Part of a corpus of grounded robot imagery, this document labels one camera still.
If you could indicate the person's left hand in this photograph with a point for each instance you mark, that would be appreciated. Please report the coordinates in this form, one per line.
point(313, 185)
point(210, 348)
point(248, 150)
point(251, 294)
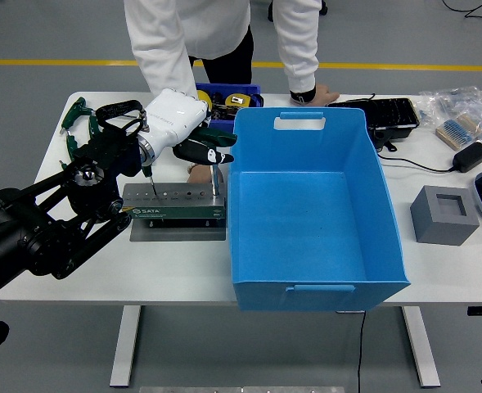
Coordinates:
point(326, 95)

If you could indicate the green metal hex key stand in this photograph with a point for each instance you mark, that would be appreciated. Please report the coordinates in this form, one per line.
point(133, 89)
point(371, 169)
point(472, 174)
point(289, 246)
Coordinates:
point(175, 213)

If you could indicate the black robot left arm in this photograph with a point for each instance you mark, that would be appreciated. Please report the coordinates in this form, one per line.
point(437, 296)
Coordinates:
point(19, 233)

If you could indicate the clear plastic parts bags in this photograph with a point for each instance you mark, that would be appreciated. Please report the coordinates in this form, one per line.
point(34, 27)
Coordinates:
point(457, 100)

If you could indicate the person's right forearm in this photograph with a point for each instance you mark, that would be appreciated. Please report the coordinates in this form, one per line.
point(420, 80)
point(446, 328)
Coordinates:
point(167, 69)

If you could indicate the small dark blue bin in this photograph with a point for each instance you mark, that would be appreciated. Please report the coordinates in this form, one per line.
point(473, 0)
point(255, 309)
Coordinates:
point(224, 123)

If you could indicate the black plastic case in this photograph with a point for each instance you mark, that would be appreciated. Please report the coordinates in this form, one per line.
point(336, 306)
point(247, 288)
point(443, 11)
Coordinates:
point(392, 114)

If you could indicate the person's right hand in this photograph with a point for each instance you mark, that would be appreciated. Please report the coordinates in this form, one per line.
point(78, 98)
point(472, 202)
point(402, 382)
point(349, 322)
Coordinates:
point(199, 174)

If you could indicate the large light blue plastic box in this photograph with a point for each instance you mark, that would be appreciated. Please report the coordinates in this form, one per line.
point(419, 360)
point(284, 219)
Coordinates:
point(298, 221)

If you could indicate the person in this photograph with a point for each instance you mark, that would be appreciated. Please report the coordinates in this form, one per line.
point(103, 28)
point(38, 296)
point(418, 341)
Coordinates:
point(216, 24)

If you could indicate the white table leg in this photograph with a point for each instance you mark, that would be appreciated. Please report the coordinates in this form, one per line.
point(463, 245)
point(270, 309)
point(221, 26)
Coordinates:
point(124, 348)
point(422, 348)

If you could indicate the black power adapter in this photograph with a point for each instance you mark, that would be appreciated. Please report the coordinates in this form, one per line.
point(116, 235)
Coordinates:
point(471, 157)

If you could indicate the grey foam cube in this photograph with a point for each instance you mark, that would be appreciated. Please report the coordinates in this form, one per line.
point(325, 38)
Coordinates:
point(433, 225)

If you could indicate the yellow lemon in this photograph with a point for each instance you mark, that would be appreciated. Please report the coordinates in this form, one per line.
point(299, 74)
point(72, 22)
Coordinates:
point(205, 99)

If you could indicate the black wristwatch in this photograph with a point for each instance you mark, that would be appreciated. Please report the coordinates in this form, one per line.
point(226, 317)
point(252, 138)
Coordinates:
point(304, 97)

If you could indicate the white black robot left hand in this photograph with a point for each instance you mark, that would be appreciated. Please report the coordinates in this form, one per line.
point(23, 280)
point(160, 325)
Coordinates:
point(175, 118)

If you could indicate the yellow tape measure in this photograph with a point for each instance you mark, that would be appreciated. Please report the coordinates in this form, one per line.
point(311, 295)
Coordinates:
point(237, 100)

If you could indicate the person's left forearm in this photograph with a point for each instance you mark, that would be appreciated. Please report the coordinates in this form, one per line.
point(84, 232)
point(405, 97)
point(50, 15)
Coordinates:
point(302, 69)

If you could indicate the blue resistor tape strip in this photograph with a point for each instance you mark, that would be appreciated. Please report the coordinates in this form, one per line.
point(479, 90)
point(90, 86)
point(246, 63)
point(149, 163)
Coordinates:
point(459, 132)

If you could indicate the black tape roll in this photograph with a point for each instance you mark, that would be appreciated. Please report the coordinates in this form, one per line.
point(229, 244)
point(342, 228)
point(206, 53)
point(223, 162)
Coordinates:
point(258, 100)

